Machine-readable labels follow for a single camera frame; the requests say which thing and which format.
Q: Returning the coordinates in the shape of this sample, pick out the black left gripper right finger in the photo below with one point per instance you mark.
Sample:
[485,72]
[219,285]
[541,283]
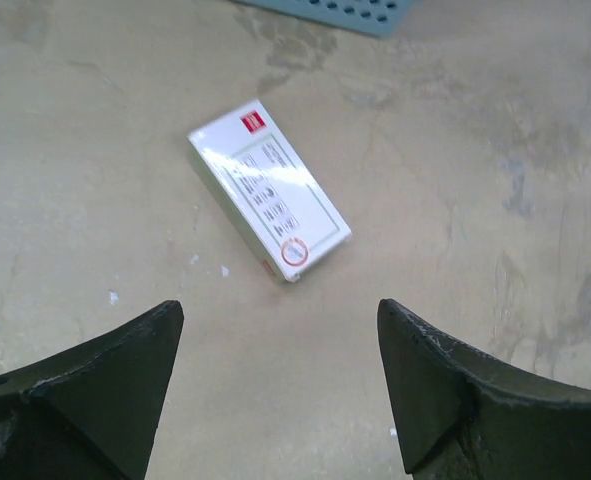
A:
[460,413]

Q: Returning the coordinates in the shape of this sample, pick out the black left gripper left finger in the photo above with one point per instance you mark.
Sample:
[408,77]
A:
[91,411]

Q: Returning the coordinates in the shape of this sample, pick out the light blue perforated basket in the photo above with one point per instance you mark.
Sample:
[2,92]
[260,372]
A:
[374,18]

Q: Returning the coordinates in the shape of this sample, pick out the white cardboard box red logo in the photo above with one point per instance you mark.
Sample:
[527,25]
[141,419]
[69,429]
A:
[266,191]

